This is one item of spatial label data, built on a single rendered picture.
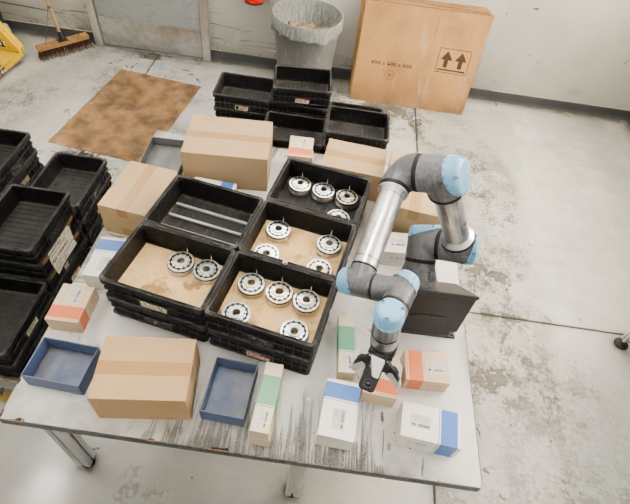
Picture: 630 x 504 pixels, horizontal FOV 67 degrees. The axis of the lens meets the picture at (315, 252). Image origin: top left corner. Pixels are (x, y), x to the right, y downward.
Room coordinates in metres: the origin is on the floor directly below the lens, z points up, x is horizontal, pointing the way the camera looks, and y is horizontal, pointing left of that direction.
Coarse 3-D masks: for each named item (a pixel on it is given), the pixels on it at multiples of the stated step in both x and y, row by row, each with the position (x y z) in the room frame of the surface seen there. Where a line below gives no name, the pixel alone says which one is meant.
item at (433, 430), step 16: (400, 416) 0.65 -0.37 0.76; (416, 416) 0.65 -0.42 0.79; (432, 416) 0.66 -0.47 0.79; (448, 416) 0.67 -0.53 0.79; (400, 432) 0.59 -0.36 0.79; (416, 432) 0.60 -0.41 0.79; (432, 432) 0.61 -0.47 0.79; (448, 432) 0.61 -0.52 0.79; (416, 448) 0.58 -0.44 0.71; (432, 448) 0.57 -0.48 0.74; (448, 448) 0.57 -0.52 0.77
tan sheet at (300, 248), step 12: (264, 228) 1.36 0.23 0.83; (264, 240) 1.29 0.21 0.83; (288, 240) 1.31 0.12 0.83; (300, 240) 1.32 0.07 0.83; (312, 240) 1.33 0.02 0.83; (288, 252) 1.24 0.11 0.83; (300, 252) 1.25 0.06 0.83; (312, 252) 1.26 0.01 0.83; (300, 264) 1.19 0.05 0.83; (336, 264) 1.22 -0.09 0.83
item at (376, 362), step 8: (368, 360) 0.62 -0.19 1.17; (376, 360) 0.62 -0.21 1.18; (384, 360) 0.63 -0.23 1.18; (368, 368) 0.61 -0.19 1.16; (376, 368) 0.61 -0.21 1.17; (368, 376) 0.59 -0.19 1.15; (376, 376) 0.59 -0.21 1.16; (360, 384) 0.57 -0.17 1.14; (368, 384) 0.57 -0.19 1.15; (376, 384) 0.57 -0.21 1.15
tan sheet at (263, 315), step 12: (240, 276) 1.09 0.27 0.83; (228, 300) 0.97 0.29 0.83; (240, 300) 0.98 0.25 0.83; (252, 300) 0.99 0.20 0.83; (264, 300) 1.00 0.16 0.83; (324, 300) 1.04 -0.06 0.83; (252, 312) 0.94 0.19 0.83; (264, 312) 0.94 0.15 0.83; (276, 312) 0.95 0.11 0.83; (288, 312) 0.96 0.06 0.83; (264, 324) 0.89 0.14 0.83; (276, 324) 0.90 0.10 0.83; (312, 324) 0.92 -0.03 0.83; (312, 336) 0.87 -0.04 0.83
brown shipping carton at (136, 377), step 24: (120, 336) 0.75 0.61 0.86; (120, 360) 0.66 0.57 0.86; (144, 360) 0.68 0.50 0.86; (168, 360) 0.69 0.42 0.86; (192, 360) 0.70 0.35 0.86; (96, 384) 0.57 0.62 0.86; (120, 384) 0.58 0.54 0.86; (144, 384) 0.60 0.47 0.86; (168, 384) 0.61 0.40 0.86; (192, 384) 0.65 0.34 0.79; (96, 408) 0.53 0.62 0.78; (120, 408) 0.54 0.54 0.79; (144, 408) 0.55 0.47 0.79; (168, 408) 0.55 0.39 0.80; (192, 408) 0.60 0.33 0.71
